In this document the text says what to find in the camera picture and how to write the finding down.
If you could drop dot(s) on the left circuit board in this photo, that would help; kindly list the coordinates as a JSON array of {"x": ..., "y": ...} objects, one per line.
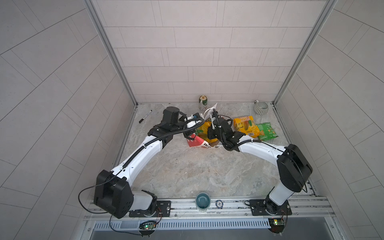
[{"x": 147, "y": 228}]

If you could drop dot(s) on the circuit board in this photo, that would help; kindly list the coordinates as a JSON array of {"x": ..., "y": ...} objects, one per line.
[
  {"x": 277, "y": 226},
  {"x": 147, "y": 228}
]

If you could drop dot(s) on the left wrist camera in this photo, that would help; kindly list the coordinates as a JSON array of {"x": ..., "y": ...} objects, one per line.
[{"x": 194, "y": 119}]

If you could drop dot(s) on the green snack packet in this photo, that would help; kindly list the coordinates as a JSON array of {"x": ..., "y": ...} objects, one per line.
[{"x": 267, "y": 132}]

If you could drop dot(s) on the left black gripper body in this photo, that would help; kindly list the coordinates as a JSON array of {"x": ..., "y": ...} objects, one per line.
[{"x": 190, "y": 128}]

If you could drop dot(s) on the green white drink can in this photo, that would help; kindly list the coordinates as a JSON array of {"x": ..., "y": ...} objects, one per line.
[{"x": 203, "y": 103}]

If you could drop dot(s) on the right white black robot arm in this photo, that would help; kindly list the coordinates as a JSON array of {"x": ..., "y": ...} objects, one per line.
[{"x": 294, "y": 169}]

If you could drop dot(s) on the striped ceramic mug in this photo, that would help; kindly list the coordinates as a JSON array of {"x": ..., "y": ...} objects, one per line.
[{"x": 261, "y": 108}]

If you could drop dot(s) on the blue white poker chip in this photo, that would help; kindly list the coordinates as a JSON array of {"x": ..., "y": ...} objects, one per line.
[{"x": 219, "y": 204}]

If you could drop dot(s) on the aluminium rail frame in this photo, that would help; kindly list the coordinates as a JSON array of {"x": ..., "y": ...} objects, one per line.
[{"x": 312, "y": 218}]

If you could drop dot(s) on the yellow snack packet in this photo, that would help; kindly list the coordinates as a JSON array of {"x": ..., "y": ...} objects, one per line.
[
  {"x": 247, "y": 126},
  {"x": 203, "y": 132}
]

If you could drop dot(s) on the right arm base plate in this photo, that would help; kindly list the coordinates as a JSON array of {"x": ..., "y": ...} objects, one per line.
[{"x": 258, "y": 208}]

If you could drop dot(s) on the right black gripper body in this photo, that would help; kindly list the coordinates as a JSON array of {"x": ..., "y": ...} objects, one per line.
[{"x": 214, "y": 133}]

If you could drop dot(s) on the black marker pen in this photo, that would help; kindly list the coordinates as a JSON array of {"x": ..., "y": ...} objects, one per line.
[{"x": 142, "y": 119}]

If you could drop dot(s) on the red white paper gift bag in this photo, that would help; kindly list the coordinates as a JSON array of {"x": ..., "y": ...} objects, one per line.
[{"x": 199, "y": 138}]

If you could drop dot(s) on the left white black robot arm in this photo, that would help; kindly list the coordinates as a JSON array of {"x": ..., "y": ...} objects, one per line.
[{"x": 113, "y": 189}]

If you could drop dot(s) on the right circuit board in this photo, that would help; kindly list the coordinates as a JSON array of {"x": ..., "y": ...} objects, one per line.
[{"x": 277, "y": 226}]

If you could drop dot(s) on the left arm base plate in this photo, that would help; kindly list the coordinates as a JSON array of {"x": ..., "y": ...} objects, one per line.
[{"x": 161, "y": 209}]

